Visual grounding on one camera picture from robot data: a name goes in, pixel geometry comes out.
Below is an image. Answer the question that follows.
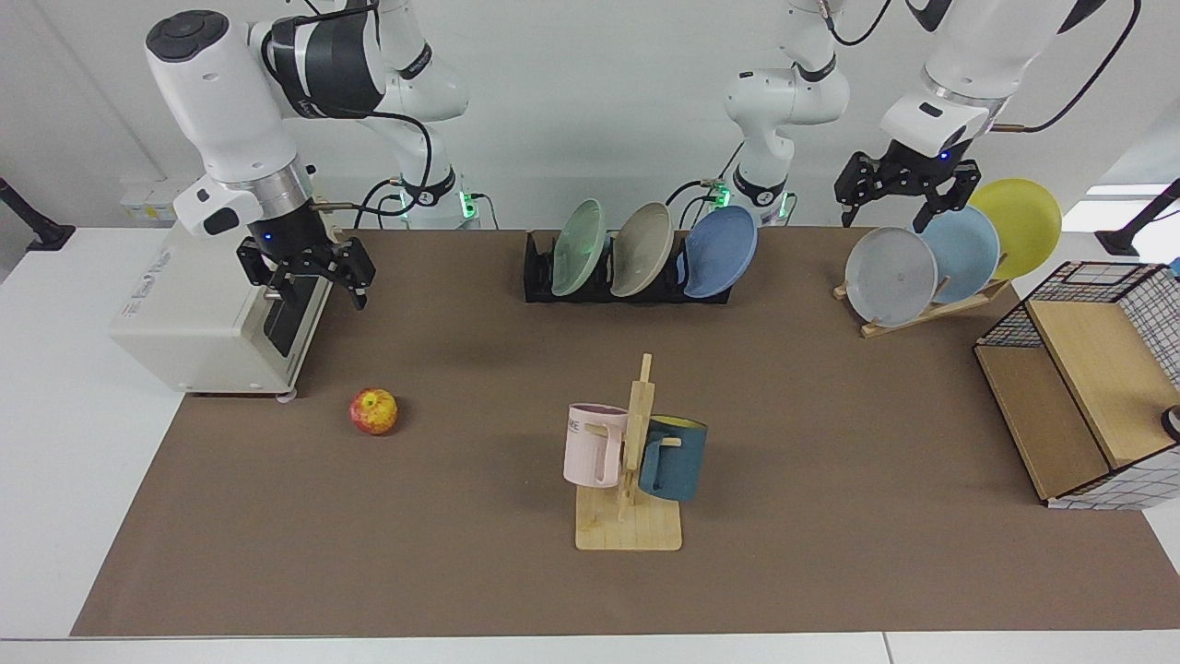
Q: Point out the brown table cloth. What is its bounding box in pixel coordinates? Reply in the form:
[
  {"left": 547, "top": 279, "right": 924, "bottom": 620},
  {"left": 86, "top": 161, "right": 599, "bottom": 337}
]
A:
[{"left": 70, "top": 227, "right": 1180, "bottom": 638}]

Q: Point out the yellow plate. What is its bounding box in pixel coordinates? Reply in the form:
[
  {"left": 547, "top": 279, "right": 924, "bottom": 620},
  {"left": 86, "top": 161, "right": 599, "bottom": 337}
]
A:
[{"left": 968, "top": 178, "right": 1063, "bottom": 281}]

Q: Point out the pale green plate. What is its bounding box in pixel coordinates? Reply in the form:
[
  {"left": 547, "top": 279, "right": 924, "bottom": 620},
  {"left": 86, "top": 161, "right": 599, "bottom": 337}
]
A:
[{"left": 550, "top": 198, "right": 609, "bottom": 297}]

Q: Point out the beige plate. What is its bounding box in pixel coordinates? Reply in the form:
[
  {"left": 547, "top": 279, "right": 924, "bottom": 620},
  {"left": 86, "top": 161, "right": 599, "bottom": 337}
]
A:
[{"left": 609, "top": 201, "right": 676, "bottom": 298}]

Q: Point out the wooden cup stand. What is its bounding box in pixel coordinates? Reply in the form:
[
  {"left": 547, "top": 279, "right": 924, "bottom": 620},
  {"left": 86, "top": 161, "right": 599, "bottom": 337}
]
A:
[{"left": 575, "top": 353, "right": 683, "bottom": 552}]

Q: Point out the wooden plate rack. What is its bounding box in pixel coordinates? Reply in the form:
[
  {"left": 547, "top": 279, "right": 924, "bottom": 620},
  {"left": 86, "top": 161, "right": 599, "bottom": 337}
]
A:
[{"left": 832, "top": 277, "right": 1013, "bottom": 338}]

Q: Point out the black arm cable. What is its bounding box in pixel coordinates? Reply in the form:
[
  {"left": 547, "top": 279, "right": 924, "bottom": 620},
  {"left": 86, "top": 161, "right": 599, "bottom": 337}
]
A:
[
  {"left": 991, "top": 0, "right": 1144, "bottom": 135},
  {"left": 304, "top": 0, "right": 436, "bottom": 227}
]

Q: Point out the pale toaster oven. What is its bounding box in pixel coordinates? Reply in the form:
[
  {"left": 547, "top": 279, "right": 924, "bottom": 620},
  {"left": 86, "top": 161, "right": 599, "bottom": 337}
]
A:
[{"left": 109, "top": 221, "right": 335, "bottom": 400}]

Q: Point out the dark teal cup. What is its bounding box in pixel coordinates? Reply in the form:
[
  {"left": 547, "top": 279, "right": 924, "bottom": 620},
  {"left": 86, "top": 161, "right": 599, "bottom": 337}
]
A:
[{"left": 638, "top": 416, "right": 709, "bottom": 504}]

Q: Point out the black base cable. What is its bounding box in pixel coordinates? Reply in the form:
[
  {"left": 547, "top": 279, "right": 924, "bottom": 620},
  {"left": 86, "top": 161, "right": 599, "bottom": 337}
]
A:
[
  {"left": 666, "top": 138, "right": 743, "bottom": 230},
  {"left": 355, "top": 177, "right": 407, "bottom": 230}
]

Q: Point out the grey plate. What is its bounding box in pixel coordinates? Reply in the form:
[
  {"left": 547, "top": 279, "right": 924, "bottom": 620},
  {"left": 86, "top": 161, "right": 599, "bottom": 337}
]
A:
[{"left": 844, "top": 227, "right": 938, "bottom": 327}]

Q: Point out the white wall socket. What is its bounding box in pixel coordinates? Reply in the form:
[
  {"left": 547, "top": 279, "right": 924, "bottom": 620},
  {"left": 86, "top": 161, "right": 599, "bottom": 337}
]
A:
[{"left": 120, "top": 180, "right": 199, "bottom": 224}]

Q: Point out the wire basket with wooden floor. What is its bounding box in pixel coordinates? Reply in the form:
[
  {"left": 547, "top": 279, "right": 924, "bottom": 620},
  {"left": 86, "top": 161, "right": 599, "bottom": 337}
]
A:
[{"left": 974, "top": 261, "right": 1180, "bottom": 511}]

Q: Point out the black dish rack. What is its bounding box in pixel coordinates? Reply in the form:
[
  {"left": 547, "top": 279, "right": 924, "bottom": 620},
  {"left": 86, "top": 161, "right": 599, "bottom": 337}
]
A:
[{"left": 523, "top": 231, "right": 734, "bottom": 305}]

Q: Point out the black stand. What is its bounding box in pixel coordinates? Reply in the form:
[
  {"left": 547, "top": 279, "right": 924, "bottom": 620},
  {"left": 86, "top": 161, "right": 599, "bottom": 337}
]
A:
[
  {"left": 0, "top": 177, "right": 77, "bottom": 252},
  {"left": 1095, "top": 177, "right": 1180, "bottom": 257}
]

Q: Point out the light blue plate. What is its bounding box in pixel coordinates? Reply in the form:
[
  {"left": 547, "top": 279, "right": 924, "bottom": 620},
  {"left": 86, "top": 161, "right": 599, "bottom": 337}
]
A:
[{"left": 913, "top": 205, "right": 1001, "bottom": 305}]

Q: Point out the red yellow apple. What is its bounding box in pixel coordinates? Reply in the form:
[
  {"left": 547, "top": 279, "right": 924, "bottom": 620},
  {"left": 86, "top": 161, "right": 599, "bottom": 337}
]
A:
[{"left": 348, "top": 387, "right": 400, "bottom": 436}]

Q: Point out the pink cup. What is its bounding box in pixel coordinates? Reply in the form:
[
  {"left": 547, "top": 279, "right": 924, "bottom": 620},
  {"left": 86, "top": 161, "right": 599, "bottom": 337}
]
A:
[{"left": 563, "top": 403, "right": 630, "bottom": 489}]

